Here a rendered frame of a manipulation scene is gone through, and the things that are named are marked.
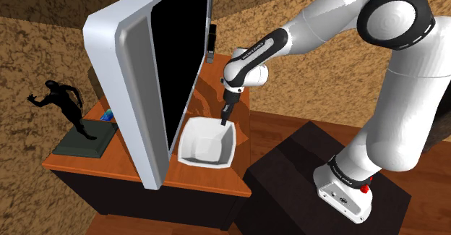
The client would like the white square bowl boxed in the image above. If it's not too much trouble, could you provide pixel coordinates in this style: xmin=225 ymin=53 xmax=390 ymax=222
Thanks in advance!
xmin=177 ymin=116 xmax=237 ymax=169

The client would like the black and grey remote control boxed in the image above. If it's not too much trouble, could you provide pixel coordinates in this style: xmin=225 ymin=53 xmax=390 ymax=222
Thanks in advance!
xmin=205 ymin=23 xmax=218 ymax=64

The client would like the white framed flat monitor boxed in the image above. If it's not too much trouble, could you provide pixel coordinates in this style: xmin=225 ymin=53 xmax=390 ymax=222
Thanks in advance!
xmin=82 ymin=0 xmax=215 ymax=191

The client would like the small blue green object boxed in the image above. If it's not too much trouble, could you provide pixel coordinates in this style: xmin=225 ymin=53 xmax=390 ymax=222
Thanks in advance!
xmin=100 ymin=108 xmax=116 ymax=122

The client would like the dark robot stand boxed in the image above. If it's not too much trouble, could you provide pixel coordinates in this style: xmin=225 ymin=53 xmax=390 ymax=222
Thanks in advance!
xmin=236 ymin=120 xmax=413 ymax=235

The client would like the orange wooden top desk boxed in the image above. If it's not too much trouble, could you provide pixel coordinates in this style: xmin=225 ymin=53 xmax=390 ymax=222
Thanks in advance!
xmin=41 ymin=52 xmax=253 ymax=232

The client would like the black running figure statue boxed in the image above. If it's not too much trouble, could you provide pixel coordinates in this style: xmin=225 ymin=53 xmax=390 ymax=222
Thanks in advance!
xmin=27 ymin=80 xmax=119 ymax=159

